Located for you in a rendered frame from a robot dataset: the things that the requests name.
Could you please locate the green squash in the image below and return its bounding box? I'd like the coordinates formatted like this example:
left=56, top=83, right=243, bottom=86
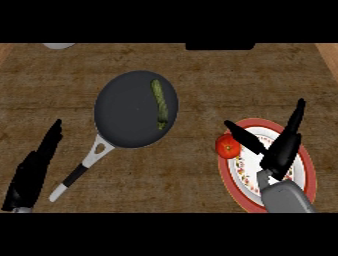
left=149, top=79, right=171, bottom=131

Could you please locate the red rimmed floral plate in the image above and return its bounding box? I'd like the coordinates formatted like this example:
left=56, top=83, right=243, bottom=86
left=217, top=117, right=319, bottom=214

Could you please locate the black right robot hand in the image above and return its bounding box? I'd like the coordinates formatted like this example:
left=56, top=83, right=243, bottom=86
left=223, top=97, right=308, bottom=183

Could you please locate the black appliance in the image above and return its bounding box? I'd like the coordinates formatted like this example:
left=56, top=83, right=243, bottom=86
left=184, top=43, right=257, bottom=51

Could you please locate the dark grey frying pan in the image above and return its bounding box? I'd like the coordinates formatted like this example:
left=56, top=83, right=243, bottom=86
left=47, top=69, right=180, bottom=203

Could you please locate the red tomato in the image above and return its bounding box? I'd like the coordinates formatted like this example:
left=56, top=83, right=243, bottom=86
left=214, top=133, right=242, bottom=160

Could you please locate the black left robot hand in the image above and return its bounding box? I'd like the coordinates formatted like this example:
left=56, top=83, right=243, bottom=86
left=0, top=118, right=65, bottom=213

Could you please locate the white bowl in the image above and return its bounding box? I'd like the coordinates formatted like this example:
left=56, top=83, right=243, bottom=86
left=41, top=43, right=76, bottom=51

